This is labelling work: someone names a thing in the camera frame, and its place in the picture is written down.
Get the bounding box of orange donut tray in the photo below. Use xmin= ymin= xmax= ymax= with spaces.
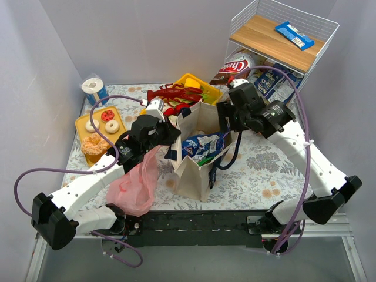
xmin=75 ymin=106 xmax=126 ymax=167

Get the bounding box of small blue snack packet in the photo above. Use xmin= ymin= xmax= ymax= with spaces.
xmin=275 ymin=21 xmax=314 ymax=51

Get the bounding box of beige canvas tote bag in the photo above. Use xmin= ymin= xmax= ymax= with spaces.
xmin=165 ymin=102 xmax=238 ymax=202

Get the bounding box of toilet paper roll pack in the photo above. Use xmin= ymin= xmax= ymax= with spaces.
xmin=80 ymin=76 xmax=108 ymax=106

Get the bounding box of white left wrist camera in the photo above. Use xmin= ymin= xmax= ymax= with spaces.
xmin=140 ymin=98 xmax=165 ymax=122

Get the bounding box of red toy chili pepper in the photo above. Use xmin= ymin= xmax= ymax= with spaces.
xmin=163 ymin=103 xmax=191 ymax=117

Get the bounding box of red strawberry donut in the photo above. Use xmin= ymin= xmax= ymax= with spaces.
xmin=101 ymin=110 xmax=115 ymax=123

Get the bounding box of yellow food tray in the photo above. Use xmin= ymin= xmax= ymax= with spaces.
xmin=140 ymin=73 xmax=224 ymax=115

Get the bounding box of pink plastic bag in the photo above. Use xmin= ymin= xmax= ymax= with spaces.
xmin=106 ymin=146 xmax=160 ymax=217

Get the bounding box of white wire shelf rack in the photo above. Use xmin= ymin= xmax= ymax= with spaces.
xmin=225 ymin=1 xmax=340 ymax=90

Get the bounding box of red toy lobster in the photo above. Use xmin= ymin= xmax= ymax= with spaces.
xmin=147 ymin=83 xmax=203 ymax=105

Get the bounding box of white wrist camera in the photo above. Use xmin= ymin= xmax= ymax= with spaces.
xmin=140 ymin=98 xmax=165 ymax=122
xmin=227 ymin=76 xmax=249 ymax=89

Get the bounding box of green Chula chips bag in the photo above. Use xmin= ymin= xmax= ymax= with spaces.
xmin=197 ymin=157 xmax=214 ymax=166

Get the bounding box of floral table mat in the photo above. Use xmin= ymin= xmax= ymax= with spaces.
xmin=66 ymin=83 xmax=304 ymax=211

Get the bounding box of blue Kettle chips bag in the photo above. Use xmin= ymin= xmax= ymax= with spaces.
xmin=253 ymin=68 xmax=304 ymax=105

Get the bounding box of blue Doritos chips bag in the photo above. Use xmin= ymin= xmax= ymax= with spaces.
xmin=182 ymin=132 xmax=228 ymax=162

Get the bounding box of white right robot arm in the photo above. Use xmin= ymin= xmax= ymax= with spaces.
xmin=217 ymin=79 xmax=362 ymax=226

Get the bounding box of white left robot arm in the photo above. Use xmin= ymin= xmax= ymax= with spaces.
xmin=31 ymin=115 xmax=181 ymax=250

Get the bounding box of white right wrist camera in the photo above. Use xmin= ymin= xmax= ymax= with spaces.
xmin=227 ymin=76 xmax=249 ymax=89

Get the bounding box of brown Chula chips bag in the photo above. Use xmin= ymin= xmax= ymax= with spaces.
xmin=209 ymin=49 xmax=260 ymax=85

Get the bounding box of white glazed donut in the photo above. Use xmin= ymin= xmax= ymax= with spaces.
xmin=85 ymin=119 xmax=100 ymax=133
xmin=105 ymin=120 xmax=120 ymax=134

